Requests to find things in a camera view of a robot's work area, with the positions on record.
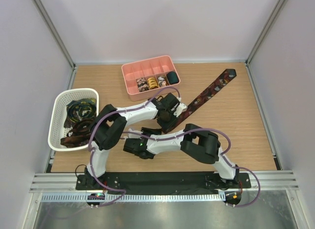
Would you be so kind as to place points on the dark red patterned tie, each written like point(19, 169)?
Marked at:
point(218, 84)

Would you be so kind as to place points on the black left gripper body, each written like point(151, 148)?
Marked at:
point(168, 120)

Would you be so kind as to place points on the rolled white floral tie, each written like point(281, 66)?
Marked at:
point(162, 81)

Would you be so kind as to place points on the pink divided organizer tray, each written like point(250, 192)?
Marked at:
point(153, 67)

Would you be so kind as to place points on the left aluminium frame post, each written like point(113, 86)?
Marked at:
point(51, 27)

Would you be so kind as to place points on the rolled yellow tie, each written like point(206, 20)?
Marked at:
point(152, 83)

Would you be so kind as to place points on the aluminium frame post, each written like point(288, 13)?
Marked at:
point(266, 29)
point(51, 27)

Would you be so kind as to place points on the perforated metal cable rail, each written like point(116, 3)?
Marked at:
point(102, 198)

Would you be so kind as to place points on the white perforated plastic basket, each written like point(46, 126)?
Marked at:
point(59, 113)

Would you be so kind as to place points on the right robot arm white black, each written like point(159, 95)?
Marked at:
point(207, 146)

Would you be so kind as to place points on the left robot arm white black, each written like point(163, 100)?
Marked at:
point(109, 125)

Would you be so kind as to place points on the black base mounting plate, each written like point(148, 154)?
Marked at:
point(172, 183)

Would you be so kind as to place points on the right aluminium frame post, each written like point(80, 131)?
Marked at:
point(266, 29)

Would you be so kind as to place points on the rolled dark teal tie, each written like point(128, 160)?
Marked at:
point(172, 78)

